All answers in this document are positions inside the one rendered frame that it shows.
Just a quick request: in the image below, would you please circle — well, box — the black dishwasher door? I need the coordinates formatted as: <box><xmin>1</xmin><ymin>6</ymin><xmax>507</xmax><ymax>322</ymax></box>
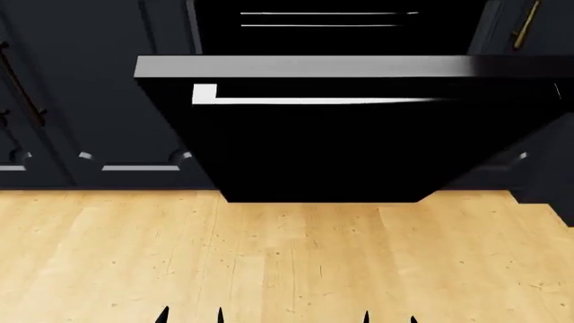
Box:
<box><xmin>133</xmin><ymin>55</ymin><xmax>574</xmax><ymax>205</ymax></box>

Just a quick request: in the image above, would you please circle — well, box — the dark cabinet door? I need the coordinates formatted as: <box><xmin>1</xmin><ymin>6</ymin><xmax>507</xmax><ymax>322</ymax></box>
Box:
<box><xmin>465</xmin><ymin>0</ymin><xmax>574</xmax><ymax>227</ymax></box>
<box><xmin>26</xmin><ymin>0</ymin><xmax>225</xmax><ymax>189</ymax></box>
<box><xmin>0</xmin><ymin>13</ymin><xmax>75</xmax><ymax>189</ymax></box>

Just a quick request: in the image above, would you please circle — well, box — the black dishwasher interior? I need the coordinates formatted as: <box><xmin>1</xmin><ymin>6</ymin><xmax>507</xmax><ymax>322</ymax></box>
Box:
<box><xmin>186</xmin><ymin>0</ymin><xmax>490</xmax><ymax>57</ymax></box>

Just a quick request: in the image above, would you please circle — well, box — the silver dishwasher door handle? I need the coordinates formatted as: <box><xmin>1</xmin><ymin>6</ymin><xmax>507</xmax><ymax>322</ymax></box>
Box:
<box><xmin>192</xmin><ymin>83</ymin><xmax>449</xmax><ymax>105</ymax></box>

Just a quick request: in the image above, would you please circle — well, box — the dark bronze cabinet handle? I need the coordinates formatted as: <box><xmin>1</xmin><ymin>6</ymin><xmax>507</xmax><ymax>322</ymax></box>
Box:
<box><xmin>0</xmin><ymin>40</ymin><xmax>48</xmax><ymax>127</ymax></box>

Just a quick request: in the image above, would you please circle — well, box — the brass cabinet handle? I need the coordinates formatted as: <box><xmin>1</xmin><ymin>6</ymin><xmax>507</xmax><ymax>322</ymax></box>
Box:
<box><xmin>511</xmin><ymin>0</ymin><xmax>542</xmax><ymax>48</ymax></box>

